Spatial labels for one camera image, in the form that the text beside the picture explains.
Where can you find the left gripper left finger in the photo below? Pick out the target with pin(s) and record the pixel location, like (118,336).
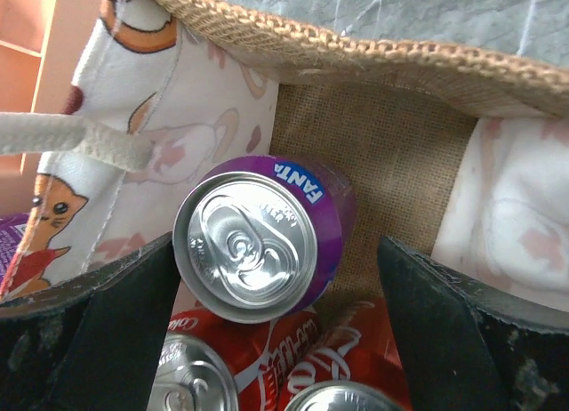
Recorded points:
(93,342)

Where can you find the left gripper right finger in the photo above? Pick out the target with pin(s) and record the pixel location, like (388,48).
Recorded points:
(465,345)

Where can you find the red soda can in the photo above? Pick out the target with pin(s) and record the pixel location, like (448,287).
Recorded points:
(210,363)
(360,347)

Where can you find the canvas bag brown printed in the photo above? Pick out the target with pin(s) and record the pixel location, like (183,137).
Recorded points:
(458,151)

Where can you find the purple soda can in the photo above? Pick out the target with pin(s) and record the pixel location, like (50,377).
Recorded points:
(261,237)
(12,228)

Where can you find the orange plastic file organizer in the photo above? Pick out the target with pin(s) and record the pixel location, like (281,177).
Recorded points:
(41,43)

